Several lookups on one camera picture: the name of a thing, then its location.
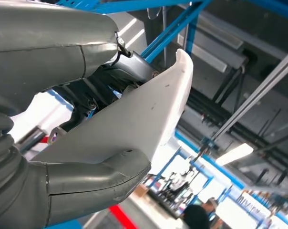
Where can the blue framed partition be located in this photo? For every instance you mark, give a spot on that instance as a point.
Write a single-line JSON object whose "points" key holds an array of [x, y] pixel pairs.
{"points": [[227, 173]]}

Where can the grey ceiling rail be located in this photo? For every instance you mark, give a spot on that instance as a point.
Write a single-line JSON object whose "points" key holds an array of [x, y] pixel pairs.
{"points": [[253, 94]]}

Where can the blue metal shelf rack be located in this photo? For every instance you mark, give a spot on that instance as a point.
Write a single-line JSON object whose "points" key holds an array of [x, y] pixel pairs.
{"points": [[173, 30]]}

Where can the long ceiling light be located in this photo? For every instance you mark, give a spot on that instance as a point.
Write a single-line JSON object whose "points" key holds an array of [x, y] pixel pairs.
{"points": [[130, 26], [234, 154], [136, 38]]}

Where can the person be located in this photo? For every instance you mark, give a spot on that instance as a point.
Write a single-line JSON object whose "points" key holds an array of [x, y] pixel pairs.
{"points": [[196, 218], [210, 205]]}

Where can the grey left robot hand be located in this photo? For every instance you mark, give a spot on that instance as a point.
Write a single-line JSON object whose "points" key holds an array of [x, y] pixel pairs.
{"points": [[50, 53]]}

